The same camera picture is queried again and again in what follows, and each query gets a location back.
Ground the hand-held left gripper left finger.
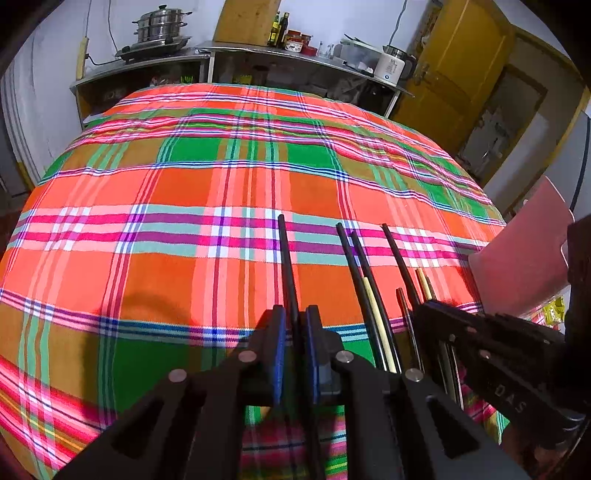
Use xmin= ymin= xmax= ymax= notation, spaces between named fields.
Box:
xmin=53 ymin=305 xmax=287 ymax=480

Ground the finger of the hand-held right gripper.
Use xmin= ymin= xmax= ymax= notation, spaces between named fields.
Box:
xmin=411 ymin=300 xmax=568 ymax=377

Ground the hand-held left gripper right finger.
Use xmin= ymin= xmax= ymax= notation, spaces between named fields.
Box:
xmin=305 ymin=305 xmax=532 ymax=480

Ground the beige wooden chopstick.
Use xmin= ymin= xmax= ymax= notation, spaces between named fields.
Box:
xmin=361 ymin=276 xmax=399 ymax=373
xmin=415 ymin=267 xmax=433 ymax=304

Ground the dark brown chopstick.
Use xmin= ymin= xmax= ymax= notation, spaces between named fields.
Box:
xmin=396 ymin=287 xmax=424 ymax=371

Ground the pink plastic utensil holder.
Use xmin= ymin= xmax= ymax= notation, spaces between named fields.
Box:
xmin=469 ymin=175 xmax=575 ymax=319

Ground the black chopstick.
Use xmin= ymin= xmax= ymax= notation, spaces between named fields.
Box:
xmin=335 ymin=222 xmax=389 ymax=372
xmin=277 ymin=213 xmax=306 ymax=407
xmin=381 ymin=223 xmax=423 ymax=306
xmin=349 ymin=230 xmax=403 ymax=374

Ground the yellow snack packet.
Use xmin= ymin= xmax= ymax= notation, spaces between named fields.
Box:
xmin=542 ymin=296 xmax=568 ymax=334

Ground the plaid tablecloth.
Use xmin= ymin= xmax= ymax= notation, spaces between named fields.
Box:
xmin=0 ymin=82 xmax=509 ymax=480

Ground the yellow wooden door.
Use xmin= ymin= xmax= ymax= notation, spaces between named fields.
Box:
xmin=392 ymin=0 xmax=516 ymax=142

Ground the white electric kettle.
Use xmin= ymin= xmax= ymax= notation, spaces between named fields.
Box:
xmin=373 ymin=45 xmax=416 ymax=86

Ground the grey rice cooker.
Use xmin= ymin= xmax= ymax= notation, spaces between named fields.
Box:
xmin=339 ymin=39 xmax=384 ymax=71

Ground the tall steel shelf table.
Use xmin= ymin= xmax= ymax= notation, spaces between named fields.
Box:
xmin=194 ymin=41 xmax=416 ymax=121

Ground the low steel shelf table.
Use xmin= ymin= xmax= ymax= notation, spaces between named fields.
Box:
xmin=69 ymin=46 xmax=213 ymax=131

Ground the black induction cooker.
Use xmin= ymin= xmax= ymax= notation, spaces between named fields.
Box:
xmin=115 ymin=37 xmax=193 ymax=64

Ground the wooden cutting board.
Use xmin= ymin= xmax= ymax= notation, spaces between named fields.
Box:
xmin=213 ymin=0 xmax=281 ymax=47

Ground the steel steamer pot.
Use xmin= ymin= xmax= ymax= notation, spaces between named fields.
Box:
xmin=131 ymin=4 xmax=190 ymax=44

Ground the beige power strip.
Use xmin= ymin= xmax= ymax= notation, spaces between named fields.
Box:
xmin=76 ymin=37 xmax=89 ymax=82

